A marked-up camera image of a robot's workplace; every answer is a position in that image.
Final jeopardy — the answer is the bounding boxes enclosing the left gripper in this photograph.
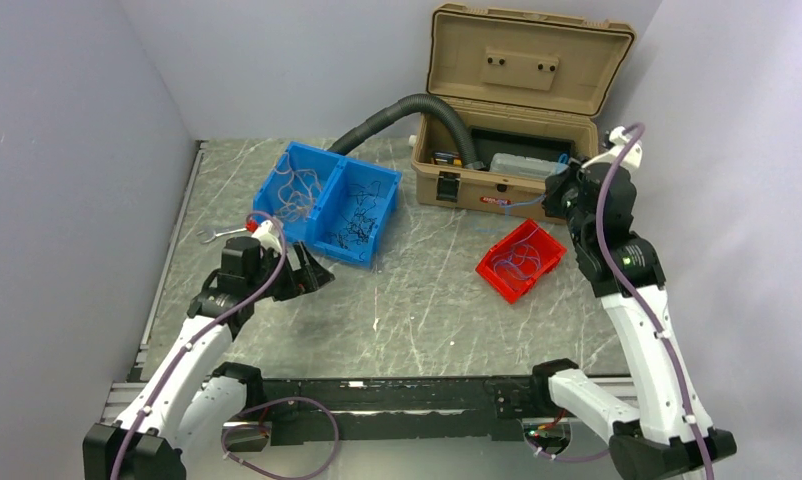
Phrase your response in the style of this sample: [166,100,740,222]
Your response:
[247,240,334,302]

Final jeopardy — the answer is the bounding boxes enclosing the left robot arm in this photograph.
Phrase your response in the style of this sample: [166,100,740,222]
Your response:
[82,234,334,479]

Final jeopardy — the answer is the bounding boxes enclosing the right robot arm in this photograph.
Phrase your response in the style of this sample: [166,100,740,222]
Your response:
[527,163,738,479]

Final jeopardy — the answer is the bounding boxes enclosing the grey plastic organiser box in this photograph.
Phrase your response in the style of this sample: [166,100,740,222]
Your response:
[489,153,567,180]

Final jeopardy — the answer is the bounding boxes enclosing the blue double storage bin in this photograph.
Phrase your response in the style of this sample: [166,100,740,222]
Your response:
[252,142,402,269]

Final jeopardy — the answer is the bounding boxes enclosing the silver wrench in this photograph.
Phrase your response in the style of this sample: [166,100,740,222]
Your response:
[196,224,248,244]

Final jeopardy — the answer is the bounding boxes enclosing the red storage bin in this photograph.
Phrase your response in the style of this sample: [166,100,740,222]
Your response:
[475,219,567,304]

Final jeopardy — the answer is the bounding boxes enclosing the black tray in case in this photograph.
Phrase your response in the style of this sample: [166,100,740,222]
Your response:
[470,127,576,169]

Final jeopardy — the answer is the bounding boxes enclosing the tan tool case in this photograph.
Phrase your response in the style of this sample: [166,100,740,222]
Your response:
[411,3,637,221]

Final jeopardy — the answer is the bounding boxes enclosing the yellow black device in case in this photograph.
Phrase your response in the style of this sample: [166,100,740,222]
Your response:
[432,151,463,167]

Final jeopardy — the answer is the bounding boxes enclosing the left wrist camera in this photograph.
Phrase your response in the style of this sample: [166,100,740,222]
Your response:
[245,218,285,254]

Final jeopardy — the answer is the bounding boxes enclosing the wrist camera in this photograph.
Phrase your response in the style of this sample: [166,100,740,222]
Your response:
[581,126,643,173]
[245,218,285,254]

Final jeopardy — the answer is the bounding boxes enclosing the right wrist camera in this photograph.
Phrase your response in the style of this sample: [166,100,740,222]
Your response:
[581,126,643,173]

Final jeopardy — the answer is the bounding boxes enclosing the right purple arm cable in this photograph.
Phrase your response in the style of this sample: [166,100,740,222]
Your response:
[523,122,717,480]

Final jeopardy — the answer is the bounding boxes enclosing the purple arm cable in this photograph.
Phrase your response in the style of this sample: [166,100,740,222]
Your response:
[523,122,717,480]
[109,211,341,480]

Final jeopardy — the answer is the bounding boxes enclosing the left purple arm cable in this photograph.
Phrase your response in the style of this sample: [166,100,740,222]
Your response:
[109,211,341,480]

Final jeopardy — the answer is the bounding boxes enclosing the grey corrugated hose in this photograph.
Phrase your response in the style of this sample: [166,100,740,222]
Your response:
[327,91,487,172]

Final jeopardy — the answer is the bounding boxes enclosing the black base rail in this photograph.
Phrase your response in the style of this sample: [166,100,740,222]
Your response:
[223,376,579,452]

